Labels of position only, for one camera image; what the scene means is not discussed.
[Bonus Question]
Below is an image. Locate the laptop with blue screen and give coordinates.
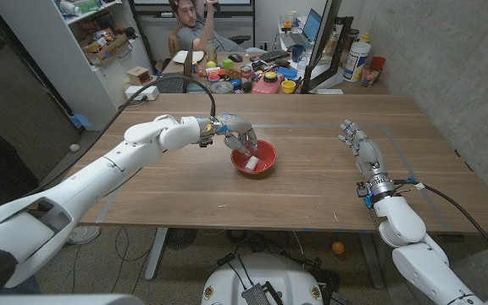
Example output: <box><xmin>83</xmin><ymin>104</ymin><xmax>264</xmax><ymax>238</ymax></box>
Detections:
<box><xmin>278</xmin><ymin>8</ymin><xmax>324</xmax><ymax>48</ymax></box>

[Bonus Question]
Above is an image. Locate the patterned cup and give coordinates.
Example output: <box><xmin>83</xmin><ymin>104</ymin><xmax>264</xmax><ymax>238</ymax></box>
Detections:
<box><xmin>360</xmin><ymin>64</ymin><xmax>381</xmax><ymax>89</ymax></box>

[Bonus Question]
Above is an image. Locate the black monitor with stand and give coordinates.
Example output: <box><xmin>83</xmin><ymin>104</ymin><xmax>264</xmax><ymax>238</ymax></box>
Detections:
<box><xmin>301</xmin><ymin>0</ymin><xmax>355</xmax><ymax>94</ymax></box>

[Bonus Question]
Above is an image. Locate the black power adapter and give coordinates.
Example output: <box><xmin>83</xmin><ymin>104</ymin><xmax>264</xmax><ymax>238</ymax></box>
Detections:
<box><xmin>216</xmin><ymin>252</ymin><xmax>236</xmax><ymax>267</ymax></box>

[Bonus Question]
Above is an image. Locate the clear glass bottle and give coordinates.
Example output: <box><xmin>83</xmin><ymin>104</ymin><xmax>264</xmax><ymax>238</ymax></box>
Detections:
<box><xmin>206</xmin><ymin>40</ymin><xmax>219</xmax><ymax>64</ymax></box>

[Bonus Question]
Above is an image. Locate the red bowl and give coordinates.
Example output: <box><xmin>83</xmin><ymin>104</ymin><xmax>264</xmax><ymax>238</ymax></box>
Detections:
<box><xmin>230</xmin><ymin>138</ymin><xmax>278</xmax><ymax>175</ymax></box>

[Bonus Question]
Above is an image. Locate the white power box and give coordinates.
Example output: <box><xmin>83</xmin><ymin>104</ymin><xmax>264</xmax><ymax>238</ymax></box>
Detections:
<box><xmin>124</xmin><ymin>85</ymin><xmax>160</xmax><ymax>102</ymax></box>

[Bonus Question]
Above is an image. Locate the white plate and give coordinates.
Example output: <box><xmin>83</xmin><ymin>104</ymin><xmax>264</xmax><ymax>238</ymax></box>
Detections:
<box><xmin>172</xmin><ymin>49</ymin><xmax>206</xmax><ymax>65</ymax></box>

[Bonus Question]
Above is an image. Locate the black laptop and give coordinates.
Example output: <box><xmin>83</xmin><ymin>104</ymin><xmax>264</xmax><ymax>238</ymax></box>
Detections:
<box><xmin>153</xmin><ymin>42</ymin><xmax>194</xmax><ymax>95</ymax></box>

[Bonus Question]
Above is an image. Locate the seated man grey shirt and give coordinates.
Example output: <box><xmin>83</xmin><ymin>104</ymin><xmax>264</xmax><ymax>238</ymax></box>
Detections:
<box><xmin>168</xmin><ymin>0</ymin><xmax>247</xmax><ymax>53</ymax></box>

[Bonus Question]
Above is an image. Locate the cardboard box with clutter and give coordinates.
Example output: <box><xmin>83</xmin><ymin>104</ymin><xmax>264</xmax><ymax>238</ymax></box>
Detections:
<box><xmin>80</xmin><ymin>33</ymin><xmax>130</xmax><ymax>67</ymax></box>

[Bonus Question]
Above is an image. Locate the grey table leg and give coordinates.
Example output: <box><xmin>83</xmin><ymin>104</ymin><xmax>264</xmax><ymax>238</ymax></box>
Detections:
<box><xmin>144</xmin><ymin>227</ymin><xmax>169</xmax><ymax>281</ymax></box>
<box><xmin>358</xmin><ymin>231</ymin><xmax>385</xmax><ymax>290</ymax></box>

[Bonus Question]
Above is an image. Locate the white robot torso base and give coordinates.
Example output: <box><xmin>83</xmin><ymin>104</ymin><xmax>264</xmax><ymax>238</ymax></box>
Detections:
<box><xmin>201</xmin><ymin>252</ymin><xmax>324</xmax><ymax>305</ymax></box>

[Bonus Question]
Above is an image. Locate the white bandage roll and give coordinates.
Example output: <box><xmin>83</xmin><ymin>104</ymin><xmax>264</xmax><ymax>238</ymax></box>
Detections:
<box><xmin>243</xmin><ymin>155</ymin><xmax>261</xmax><ymax>172</ymax></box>

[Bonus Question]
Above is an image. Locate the round black fan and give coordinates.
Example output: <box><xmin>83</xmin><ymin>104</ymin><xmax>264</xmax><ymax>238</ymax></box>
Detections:
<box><xmin>164</xmin><ymin>227</ymin><xmax>198</xmax><ymax>251</ymax></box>

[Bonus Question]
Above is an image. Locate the blue container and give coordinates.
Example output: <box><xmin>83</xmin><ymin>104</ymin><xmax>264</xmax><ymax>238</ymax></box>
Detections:
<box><xmin>276</xmin><ymin>67</ymin><xmax>299</xmax><ymax>80</ymax></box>

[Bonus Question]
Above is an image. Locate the small wooden box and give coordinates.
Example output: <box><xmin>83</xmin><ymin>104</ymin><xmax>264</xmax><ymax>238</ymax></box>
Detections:
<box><xmin>125</xmin><ymin>66</ymin><xmax>154</xmax><ymax>86</ymax></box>

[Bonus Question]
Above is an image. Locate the grey finned module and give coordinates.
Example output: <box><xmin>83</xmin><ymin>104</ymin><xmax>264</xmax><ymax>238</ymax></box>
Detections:
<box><xmin>241</xmin><ymin>281</ymin><xmax>284</xmax><ymax>305</ymax></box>

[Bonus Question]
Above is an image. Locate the blue plastic floor item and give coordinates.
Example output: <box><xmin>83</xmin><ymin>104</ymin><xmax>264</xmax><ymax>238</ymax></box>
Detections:
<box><xmin>71</xmin><ymin>113</ymin><xmax>95</xmax><ymax>130</ymax></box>

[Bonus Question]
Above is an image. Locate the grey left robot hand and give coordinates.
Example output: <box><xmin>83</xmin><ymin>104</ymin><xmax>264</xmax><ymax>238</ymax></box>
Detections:
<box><xmin>197</xmin><ymin>113</ymin><xmax>260</xmax><ymax>157</ymax></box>

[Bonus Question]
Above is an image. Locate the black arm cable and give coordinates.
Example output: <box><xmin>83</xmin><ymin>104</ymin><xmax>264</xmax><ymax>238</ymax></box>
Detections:
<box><xmin>23</xmin><ymin>75</ymin><xmax>218</xmax><ymax>200</ymax></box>
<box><xmin>394</xmin><ymin>177</ymin><xmax>488</xmax><ymax>273</ymax></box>

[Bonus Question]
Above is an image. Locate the white shelf unit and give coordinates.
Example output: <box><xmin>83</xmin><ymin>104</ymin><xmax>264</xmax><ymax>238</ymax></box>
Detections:
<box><xmin>0</xmin><ymin>0</ymin><xmax>154</xmax><ymax>130</ymax></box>

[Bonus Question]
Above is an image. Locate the dark bottle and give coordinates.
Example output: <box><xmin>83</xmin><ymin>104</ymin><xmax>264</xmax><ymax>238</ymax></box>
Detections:
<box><xmin>341</xmin><ymin>28</ymin><xmax>360</xmax><ymax>64</ymax></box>

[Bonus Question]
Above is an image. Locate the pink box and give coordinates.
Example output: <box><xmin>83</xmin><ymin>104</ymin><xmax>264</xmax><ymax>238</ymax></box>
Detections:
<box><xmin>252</xmin><ymin>75</ymin><xmax>286</xmax><ymax>95</ymax></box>

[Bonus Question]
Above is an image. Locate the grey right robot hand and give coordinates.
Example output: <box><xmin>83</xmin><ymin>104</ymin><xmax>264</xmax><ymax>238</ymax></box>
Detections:
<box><xmin>337</xmin><ymin>119</ymin><xmax>397</xmax><ymax>200</ymax></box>

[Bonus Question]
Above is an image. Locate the blue mug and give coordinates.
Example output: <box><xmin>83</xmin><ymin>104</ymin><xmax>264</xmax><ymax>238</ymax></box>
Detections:
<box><xmin>291</xmin><ymin>44</ymin><xmax>307</xmax><ymax>64</ymax></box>

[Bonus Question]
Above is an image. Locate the white sneaker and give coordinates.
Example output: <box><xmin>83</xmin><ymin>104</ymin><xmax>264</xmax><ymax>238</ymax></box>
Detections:
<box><xmin>64</xmin><ymin>225</ymin><xmax>102</xmax><ymax>246</ymax></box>

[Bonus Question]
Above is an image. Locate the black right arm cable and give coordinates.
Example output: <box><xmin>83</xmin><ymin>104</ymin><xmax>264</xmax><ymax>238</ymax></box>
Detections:
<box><xmin>394</xmin><ymin>177</ymin><xmax>488</xmax><ymax>273</ymax></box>

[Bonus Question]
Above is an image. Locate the grey tape strip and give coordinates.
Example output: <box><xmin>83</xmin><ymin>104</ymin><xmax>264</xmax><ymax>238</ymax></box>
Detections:
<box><xmin>96</xmin><ymin>192</ymin><xmax>118</xmax><ymax>225</ymax></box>
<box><xmin>381</xmin><ymin>124</ymin><xmax>455</xmax><ymax>233</ymax></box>

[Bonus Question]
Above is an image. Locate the black keyboard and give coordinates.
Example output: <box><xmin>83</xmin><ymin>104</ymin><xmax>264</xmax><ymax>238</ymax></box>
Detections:
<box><xmin>258</xmin><ymin>49</ymin><xmax>291</xmax><ymax>64</ymax></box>

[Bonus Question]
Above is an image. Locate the white canister blue label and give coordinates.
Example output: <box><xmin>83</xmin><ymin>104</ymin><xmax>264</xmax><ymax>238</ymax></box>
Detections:
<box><xmin>342</xmin><ymin>41</ymin><xmax>372</xmax><ymax>83</ymax></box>

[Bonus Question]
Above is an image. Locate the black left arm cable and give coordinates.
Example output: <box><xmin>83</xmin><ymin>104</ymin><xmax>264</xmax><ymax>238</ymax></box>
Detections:
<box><xmin>23</xmin><ymin>75</ymin><xmax>218</xmax><ymax>200</ymax></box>

